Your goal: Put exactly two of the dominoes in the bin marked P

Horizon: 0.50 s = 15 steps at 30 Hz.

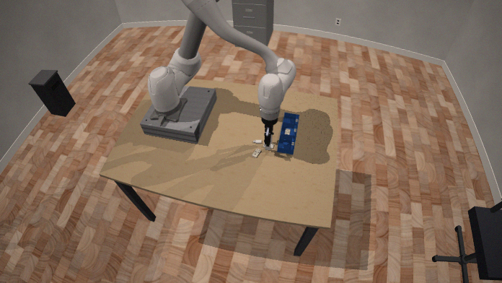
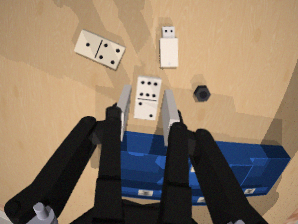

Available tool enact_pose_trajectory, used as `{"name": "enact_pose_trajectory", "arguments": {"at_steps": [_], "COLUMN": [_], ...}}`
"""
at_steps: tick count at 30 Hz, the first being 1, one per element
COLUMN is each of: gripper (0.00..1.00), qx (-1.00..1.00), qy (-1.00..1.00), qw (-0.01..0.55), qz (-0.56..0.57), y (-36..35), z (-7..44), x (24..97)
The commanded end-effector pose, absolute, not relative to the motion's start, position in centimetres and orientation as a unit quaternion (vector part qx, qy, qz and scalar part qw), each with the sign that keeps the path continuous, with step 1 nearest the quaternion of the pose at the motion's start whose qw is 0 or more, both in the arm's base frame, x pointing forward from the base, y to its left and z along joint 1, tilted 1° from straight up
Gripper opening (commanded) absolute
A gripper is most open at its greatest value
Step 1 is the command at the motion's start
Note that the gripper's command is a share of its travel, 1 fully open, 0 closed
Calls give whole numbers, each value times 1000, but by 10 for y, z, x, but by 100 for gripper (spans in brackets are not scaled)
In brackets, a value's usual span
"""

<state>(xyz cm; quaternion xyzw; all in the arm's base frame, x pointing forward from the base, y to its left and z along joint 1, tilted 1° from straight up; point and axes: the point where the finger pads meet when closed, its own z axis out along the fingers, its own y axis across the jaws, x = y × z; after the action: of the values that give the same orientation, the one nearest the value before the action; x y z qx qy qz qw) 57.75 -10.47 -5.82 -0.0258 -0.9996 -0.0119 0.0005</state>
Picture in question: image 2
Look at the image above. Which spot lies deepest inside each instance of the blue rack of bins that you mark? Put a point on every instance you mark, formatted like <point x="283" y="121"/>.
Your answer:
<point x="143" y="159"/>

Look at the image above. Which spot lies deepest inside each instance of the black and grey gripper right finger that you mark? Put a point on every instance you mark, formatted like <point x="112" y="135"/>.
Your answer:
<point x="224" y="197"/>

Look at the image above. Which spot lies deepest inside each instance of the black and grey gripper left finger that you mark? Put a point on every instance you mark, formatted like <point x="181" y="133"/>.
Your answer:
<point x="44" y="199"/>

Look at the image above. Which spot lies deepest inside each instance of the dark grey hex nut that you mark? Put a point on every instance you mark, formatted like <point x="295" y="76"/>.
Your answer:
<point x="202" y="93"/>

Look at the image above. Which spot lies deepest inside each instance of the white usb stick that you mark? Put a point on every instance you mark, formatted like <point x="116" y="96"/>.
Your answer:
<point x="169" y="47"/>

